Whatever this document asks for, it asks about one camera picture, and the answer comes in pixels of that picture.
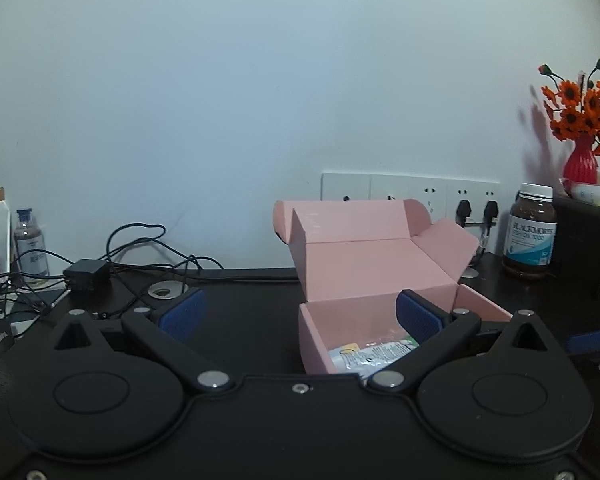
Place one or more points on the black desk shelf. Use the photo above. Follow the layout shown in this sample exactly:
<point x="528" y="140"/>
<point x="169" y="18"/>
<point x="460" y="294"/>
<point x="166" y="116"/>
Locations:
<point x="585" y="250"/>

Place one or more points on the white printed packet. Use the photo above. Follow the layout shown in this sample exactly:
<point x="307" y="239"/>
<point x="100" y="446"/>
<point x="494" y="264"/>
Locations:
<point x="365" y="355"/>

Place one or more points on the grey desk grommet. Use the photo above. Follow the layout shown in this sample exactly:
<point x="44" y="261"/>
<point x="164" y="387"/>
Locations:
<point x="167" y="291"/>
<point x="470" y="273"/>

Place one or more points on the black wall plug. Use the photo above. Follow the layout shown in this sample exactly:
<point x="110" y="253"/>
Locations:
<point x="463" y="212"/>
<point x="491" y="212"/>

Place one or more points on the red vase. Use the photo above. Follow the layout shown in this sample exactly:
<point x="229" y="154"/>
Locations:
<point x="581" y="162"/>

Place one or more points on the brown supplement bottle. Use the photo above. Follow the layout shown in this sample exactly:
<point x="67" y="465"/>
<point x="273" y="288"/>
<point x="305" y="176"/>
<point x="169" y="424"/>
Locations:
<point x="529" y="240"/>

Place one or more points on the orange artificial flowers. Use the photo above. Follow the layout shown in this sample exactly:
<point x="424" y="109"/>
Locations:
<point x="580" y="110"/>

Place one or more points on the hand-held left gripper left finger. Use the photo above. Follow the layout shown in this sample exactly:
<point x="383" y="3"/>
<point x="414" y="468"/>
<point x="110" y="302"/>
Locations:
<point x="180" y="315"/>

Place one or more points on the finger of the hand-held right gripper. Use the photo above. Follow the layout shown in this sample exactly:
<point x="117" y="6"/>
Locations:
<point x="592" y="340"/>

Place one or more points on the black power adapter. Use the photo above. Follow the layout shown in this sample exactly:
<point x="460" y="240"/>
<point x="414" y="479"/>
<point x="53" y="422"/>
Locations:
<point x="86" y="276"/>

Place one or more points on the small clear bottle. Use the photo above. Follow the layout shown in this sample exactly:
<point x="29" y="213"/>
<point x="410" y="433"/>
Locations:
<point x="30" y="255"/>

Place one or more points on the floral printed container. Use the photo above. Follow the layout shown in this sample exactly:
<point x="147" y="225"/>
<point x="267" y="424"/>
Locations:
<point x="590" y="194"/>

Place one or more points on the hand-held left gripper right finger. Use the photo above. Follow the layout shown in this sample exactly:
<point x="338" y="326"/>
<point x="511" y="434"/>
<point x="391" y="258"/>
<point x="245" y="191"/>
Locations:
<point x="420" y="317"/>

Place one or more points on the pink cardboard box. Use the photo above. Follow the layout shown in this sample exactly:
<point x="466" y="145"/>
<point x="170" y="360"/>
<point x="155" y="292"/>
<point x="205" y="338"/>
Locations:
<point x="370" y="270"/>

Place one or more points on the black desktop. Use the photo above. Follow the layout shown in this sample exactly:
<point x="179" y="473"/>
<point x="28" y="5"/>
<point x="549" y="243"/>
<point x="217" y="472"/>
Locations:
<point x="260" y="320"/>

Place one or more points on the white wall socket strip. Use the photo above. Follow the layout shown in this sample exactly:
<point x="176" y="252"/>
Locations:
<point x="345" y="185"/>

